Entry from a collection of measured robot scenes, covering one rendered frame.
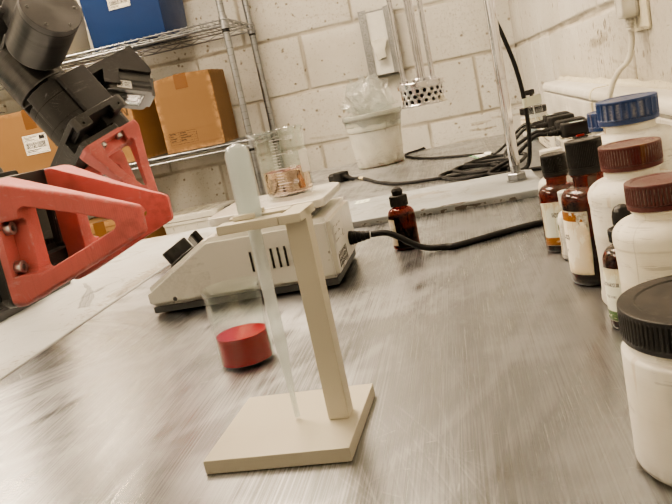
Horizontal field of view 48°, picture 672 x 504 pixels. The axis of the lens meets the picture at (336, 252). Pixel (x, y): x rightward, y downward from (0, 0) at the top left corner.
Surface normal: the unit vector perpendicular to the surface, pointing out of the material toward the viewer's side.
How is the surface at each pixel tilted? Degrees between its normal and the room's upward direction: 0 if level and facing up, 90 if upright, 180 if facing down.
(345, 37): 90
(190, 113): 89
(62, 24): 63
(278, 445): 0
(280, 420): 0
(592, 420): 0
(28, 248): 90
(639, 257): 90
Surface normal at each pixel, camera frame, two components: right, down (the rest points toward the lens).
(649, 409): -0.90, 0.26
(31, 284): 0.17, 0.17
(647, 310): -0.21, -0.96
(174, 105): -0.04, 0.22
